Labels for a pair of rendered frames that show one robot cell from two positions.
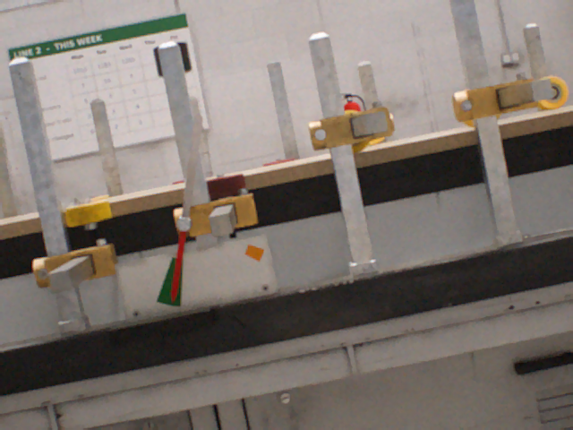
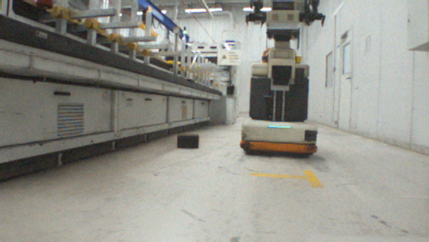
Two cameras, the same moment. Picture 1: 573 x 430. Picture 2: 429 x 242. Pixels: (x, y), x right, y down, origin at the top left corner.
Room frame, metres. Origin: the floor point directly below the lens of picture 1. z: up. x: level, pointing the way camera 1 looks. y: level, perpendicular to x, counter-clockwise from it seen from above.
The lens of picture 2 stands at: (0.99, 3.46, 0.39)
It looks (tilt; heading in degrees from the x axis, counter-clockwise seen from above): 3 degrees down; 281
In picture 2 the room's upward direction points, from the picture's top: 2 degrees clockwise
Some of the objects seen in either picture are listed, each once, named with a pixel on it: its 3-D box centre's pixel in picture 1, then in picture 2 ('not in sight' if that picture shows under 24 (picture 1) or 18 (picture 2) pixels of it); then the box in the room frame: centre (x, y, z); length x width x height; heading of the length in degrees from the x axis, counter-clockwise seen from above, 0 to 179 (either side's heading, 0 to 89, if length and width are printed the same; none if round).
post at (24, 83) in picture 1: (47, 198); (183, 58); (1.98, 0.38, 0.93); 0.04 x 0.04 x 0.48; 1
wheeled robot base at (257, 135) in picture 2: not in sight; (276, 134); (0.90, 0.87, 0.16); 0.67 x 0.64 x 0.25; 91
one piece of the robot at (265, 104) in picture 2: not in sight; (279, 88); (0.90, 0.78, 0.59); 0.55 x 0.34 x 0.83; 1
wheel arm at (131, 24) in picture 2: not in sight; (103, 26); (1.91, 2.09, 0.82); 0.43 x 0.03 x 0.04; 1
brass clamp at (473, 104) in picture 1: (494, 100); not in sight; (1.99, -0.39, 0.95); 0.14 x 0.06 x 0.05; 91
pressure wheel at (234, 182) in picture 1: (226, 206); not in sight; (2.10, 0.09, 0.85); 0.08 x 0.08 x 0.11
